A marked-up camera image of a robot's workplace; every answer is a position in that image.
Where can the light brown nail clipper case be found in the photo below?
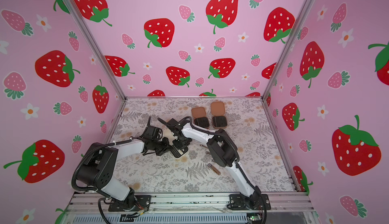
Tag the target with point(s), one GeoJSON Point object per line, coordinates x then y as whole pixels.
{"type": "Point", "coordinates": [200, 118]}

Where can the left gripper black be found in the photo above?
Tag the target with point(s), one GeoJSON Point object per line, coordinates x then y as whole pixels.
{"type": "Point", "coordinates": [165, 140]}

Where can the cream nail clipper case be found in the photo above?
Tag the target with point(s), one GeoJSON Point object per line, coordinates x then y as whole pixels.
{"type": "Point", "coordinates": [177, 153]}

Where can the dark brown nail clipper case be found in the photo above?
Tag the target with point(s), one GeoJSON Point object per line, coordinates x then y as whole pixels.
{"type": "Point", "coordinates": [219, 120]}

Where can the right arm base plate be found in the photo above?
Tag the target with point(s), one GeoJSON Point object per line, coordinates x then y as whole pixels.
{"type": "Point", "coordinates": [255, 202]}

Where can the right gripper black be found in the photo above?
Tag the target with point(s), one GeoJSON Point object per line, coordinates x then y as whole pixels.
{"type": "Point", "coordinates": [177, 145]}

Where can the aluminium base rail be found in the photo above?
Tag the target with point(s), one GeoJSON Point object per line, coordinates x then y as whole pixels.
{"type": "Point", "coordinates": [159, 203]}

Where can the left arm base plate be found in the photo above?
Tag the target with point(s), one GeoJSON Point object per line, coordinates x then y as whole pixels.
{"type": "Point", "coordinates": [133, 203]}

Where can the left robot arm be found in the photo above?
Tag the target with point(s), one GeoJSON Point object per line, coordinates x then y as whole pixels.
{"type": "Point", "coordinates": [95, 171]}

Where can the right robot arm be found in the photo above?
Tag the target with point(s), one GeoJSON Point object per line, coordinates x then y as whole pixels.
{"type": "Point", "coordinates": [224, 153]}

